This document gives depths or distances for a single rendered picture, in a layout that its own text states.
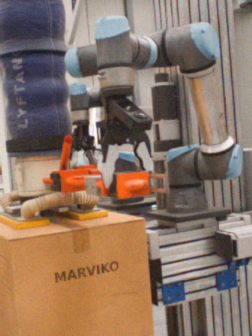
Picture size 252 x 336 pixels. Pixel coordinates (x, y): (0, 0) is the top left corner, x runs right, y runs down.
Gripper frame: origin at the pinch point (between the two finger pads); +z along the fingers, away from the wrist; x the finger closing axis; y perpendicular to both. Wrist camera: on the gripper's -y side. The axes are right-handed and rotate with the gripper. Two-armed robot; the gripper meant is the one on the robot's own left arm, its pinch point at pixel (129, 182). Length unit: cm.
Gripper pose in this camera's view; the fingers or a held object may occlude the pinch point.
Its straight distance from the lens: 100.8
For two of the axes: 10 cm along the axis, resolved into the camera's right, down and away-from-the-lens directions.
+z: 0.9, 9.9, 0.6
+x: -8.9, 1.0, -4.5
